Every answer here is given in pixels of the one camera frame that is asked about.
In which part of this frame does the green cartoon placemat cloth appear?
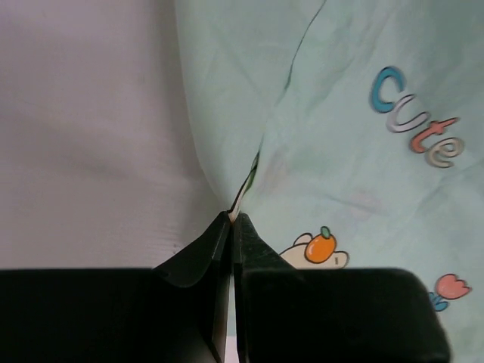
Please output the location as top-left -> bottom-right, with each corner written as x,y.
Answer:
175,1 -> 483,362

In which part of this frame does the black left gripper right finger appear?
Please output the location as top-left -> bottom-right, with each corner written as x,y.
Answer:
233,214 -> 452,362

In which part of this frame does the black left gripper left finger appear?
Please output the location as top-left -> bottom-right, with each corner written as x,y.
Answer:
1,212 -> 231,362

